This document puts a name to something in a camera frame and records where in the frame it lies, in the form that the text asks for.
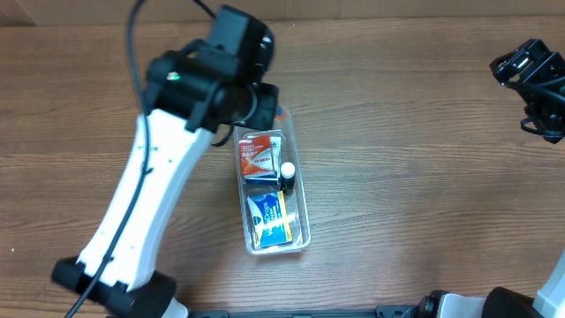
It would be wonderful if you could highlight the white blue plaster box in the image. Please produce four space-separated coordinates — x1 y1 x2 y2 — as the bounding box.
242 134 282 185

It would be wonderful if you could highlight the clear plastic container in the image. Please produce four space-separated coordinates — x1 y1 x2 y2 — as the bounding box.
234 106 311 255

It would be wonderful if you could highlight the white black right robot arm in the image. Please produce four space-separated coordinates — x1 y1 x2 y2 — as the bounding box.
391 39 564 318

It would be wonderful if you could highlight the dark brown bottle white cap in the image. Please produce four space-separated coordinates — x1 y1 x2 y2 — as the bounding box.
280 162 296 195

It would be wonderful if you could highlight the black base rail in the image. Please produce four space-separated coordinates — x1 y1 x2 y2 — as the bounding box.
188 305 418 318

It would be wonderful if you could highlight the red white small box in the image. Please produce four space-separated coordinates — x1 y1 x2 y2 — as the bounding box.
238 134 275 178

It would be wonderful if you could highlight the orange tube white cap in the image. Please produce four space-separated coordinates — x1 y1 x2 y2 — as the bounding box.
275 105 288 122

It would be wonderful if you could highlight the blue yellow VapoDrops box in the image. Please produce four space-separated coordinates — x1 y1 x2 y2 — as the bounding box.
246 191 292 248

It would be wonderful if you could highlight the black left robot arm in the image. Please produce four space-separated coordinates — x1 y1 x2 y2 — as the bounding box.
51 5 278 318

